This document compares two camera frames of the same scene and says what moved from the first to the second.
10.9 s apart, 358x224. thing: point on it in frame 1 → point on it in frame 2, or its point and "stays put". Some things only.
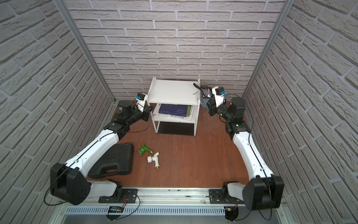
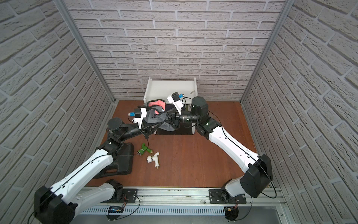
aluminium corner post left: [62, 4] stays put
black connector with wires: [231, 213] stays put
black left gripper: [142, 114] → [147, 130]
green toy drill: [141, 151] stays put
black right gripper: [212, 108] → [174, 119]
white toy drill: [154, 158] stays put
